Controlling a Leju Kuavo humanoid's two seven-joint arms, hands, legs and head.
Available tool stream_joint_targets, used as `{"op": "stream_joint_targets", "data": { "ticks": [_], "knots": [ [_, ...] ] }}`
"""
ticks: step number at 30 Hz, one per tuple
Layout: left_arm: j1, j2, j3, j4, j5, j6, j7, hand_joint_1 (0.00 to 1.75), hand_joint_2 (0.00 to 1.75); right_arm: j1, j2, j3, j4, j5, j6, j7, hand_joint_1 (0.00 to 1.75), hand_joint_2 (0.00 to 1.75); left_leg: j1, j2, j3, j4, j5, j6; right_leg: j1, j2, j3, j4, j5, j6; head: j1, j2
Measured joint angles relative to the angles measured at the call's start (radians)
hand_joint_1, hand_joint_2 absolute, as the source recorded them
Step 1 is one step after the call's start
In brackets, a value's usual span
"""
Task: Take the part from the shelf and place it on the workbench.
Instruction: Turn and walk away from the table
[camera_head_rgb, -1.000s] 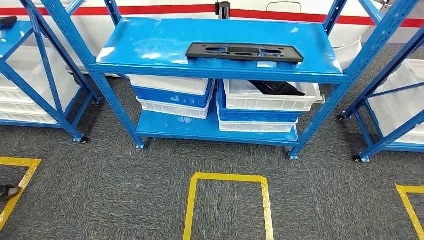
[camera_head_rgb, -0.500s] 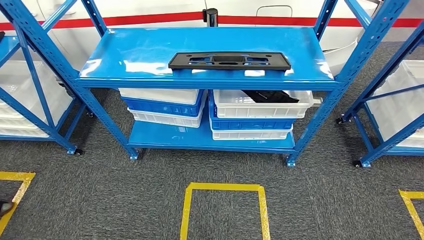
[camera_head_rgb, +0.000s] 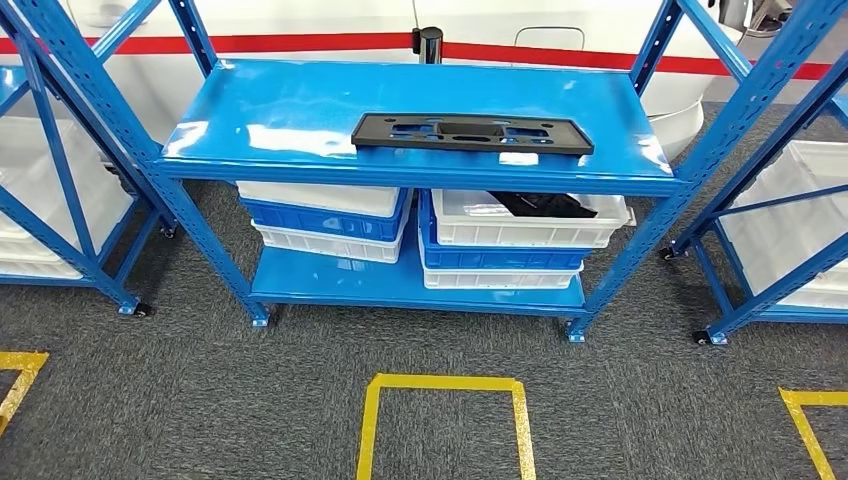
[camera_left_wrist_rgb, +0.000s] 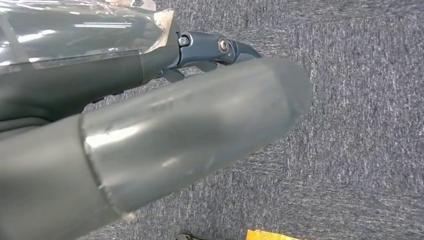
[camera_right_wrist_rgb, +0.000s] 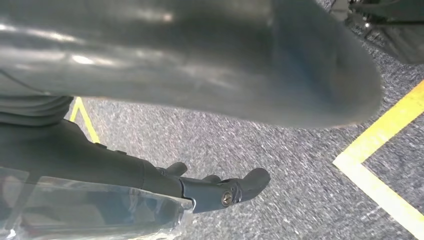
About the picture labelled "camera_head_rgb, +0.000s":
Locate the black plastic panel part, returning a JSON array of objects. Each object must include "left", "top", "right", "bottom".
[{"left": 349, "top": 111, "right": 596, "bottom": 158}]

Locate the blue steel shelf rack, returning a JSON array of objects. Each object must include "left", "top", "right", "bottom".
[
  {"left": 0, "top": 38, "right": 178, "bottom": 319},
  {"left": 0, "top": 0, "right": 814, "bottom": 345},
  {"left": 658, "top": 48, "right": 848, "bottom": 348}
]

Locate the black plastic parts pile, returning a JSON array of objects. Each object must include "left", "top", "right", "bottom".
[{"left": 486, "top": 190, "right": 600, "bottom": 221}]

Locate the yellow floor tape square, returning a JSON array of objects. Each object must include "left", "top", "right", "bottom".
[
  {"left": 354, "top": 372, "right": 539, "bottom": 480},
  {"left": 777, "top": 388, "right": 848, "bottom": 480}
]

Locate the black barrier post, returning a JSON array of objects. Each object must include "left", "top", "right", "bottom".
[{"left": 411, "top": 25, "right": 445, "bottom": 66}]

